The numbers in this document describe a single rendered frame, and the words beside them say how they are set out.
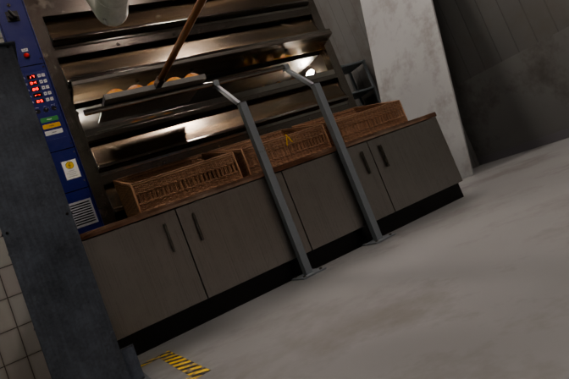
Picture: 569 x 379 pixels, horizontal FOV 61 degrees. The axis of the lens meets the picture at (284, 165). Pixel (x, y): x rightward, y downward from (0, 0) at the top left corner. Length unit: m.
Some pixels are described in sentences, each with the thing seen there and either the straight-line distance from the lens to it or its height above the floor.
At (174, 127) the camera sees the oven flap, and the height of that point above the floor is 1.07.
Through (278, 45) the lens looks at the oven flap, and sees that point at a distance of 3.33.
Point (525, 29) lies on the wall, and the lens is 5.07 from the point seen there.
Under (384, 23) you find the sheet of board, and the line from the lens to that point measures 5.66.
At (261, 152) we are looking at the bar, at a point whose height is 0.67.
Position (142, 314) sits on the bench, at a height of 0.16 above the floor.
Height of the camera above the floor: 0.37
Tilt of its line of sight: 5 degrees up
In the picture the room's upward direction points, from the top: 22 degrees counter-clockwise
